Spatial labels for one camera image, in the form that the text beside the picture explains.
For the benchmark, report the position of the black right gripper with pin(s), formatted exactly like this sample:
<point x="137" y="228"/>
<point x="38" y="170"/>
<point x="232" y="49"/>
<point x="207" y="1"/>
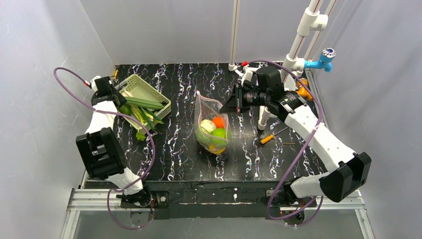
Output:
<point x="238" y="98"/>

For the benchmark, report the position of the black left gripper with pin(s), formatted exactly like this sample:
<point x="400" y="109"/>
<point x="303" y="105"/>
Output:
<point x="110" y="97"/>

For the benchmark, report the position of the yellow green mango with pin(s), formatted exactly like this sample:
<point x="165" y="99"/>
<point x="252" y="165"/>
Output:
<point x="125" y="109"/>

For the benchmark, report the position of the orange fruit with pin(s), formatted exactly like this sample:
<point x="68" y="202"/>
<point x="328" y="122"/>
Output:
<point x="218" y="122"/>

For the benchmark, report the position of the clear zip top bag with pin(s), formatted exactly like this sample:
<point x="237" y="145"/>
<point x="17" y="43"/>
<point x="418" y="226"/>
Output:
<point x="207" y="108"/>

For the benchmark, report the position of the white garlic bulb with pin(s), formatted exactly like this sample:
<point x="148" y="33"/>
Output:
<point x="207" y="126"/>

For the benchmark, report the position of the green apple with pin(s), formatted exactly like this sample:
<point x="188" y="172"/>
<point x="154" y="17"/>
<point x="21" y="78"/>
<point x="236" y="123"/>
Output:
<point x="218" y="138"/>

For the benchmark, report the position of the yellow lemon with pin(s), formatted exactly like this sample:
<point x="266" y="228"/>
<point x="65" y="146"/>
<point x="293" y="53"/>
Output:
<point x="216" y="150"/>

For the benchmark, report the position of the pale green cabbage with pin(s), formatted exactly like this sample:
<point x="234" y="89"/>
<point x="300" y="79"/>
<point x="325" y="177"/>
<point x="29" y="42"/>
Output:
<point x="203" y="139"/>

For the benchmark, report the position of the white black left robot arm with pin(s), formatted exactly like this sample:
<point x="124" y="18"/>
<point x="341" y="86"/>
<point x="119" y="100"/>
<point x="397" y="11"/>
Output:
<point x="99" y="148"/>

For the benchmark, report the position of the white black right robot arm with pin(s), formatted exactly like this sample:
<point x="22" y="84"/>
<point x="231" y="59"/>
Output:
<point x="346" y="169"/>

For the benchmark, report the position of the green ridged loofah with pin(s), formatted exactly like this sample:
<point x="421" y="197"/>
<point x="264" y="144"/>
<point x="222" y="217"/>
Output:
<point x="144" y="103"/>

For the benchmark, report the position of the cream perforated plastic basket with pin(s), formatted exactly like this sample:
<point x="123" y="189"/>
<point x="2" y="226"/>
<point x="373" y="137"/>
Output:
<point x="135" y="86"/>

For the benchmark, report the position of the green lettuce leaf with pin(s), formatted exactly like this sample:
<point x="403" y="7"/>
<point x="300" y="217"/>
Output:
<point x="140" y="136"/>

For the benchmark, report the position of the orange faucet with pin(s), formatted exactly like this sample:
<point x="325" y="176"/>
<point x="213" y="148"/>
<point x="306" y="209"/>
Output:
<point x="302" y="91"/>

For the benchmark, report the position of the blue faucet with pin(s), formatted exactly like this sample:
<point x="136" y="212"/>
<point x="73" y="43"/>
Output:
<point x="324" y="62"/>

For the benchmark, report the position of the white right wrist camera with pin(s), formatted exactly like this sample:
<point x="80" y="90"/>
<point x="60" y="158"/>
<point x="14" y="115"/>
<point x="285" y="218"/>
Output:
<point x="245" y="72"/>

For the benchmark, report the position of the orange handled screwdriver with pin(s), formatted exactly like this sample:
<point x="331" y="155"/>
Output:
<point x="270" y="137"/>

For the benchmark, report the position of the white pipe frame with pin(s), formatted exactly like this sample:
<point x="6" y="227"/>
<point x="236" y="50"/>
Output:
<point x="312" y="20"/>

